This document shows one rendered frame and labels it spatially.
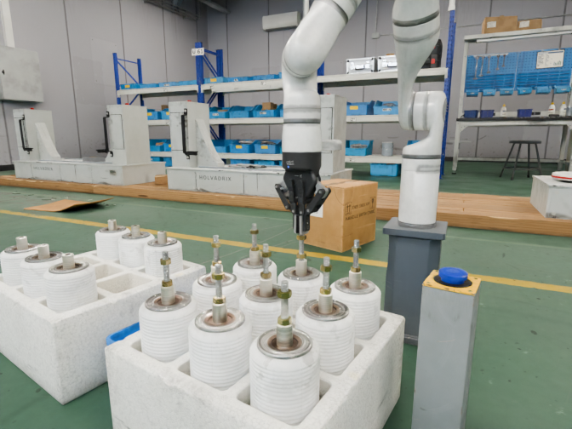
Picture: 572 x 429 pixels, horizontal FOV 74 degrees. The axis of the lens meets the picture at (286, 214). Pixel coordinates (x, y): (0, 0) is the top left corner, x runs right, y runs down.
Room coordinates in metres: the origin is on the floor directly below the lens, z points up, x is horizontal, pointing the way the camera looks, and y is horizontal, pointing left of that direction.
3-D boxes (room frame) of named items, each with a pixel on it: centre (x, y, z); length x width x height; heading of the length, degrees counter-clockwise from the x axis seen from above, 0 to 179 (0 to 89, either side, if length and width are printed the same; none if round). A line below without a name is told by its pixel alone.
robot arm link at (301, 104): (0.73, -0.03, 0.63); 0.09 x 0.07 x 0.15; 7
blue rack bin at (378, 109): (5.25, -1.41, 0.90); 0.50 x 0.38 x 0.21; 154
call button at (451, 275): (0.53, -0.25, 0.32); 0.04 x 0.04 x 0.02
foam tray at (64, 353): (0.93, 0.49, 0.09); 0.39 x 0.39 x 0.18; 55
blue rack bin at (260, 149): (6.01, 0.23, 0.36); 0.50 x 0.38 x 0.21; 156
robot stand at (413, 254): (0.95, -0.34, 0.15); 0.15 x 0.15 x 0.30; 65
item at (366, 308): (0.66, -0.13, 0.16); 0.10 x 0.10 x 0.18
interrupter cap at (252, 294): (0.63, 0.04, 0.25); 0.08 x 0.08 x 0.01
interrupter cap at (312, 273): (0.73, -0.03, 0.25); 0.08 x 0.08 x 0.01
